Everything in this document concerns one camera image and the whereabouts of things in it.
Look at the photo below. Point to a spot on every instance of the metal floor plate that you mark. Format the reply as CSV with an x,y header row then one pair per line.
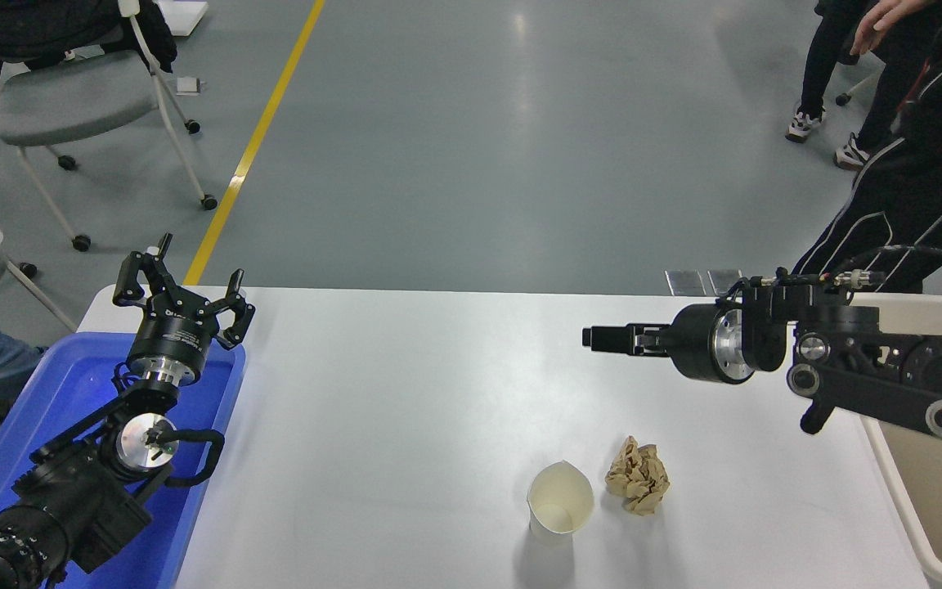
x,y
723,278
685,282

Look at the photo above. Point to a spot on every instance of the white flat board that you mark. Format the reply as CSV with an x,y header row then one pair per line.
x,y
185,15

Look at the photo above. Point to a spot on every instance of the person in striped black suit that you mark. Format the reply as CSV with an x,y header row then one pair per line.
x,y
929,164

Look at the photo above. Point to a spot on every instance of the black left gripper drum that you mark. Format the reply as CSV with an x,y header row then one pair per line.
x,y
172,335

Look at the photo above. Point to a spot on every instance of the crumpled tan paper ball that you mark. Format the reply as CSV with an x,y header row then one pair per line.
x,y
639,478

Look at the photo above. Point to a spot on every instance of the small white floor object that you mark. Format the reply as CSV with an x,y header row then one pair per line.
x,y
189,86

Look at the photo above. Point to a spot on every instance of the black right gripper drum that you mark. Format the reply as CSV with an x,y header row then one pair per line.
x,y
693,343

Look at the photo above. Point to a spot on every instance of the white paper cup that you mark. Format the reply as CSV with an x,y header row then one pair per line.
x,y
560,491

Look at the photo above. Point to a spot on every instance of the grey chair with white frame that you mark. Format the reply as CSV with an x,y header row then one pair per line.
x,y
70,102

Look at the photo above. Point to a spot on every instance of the white wheeled chair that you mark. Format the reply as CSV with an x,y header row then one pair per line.
x,y
863,84

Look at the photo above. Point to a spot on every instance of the blue plastic tray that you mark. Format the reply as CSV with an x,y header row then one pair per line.
x,y
70,384

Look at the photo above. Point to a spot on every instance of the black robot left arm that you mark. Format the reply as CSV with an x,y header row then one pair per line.
x,y
78,499

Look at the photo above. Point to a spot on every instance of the person's hand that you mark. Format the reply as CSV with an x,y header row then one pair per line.
x,y
884,16

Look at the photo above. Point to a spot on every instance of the black jacket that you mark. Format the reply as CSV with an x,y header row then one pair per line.
x,y
38,24

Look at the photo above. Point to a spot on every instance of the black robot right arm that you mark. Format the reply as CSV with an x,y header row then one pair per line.
x,y
847,372

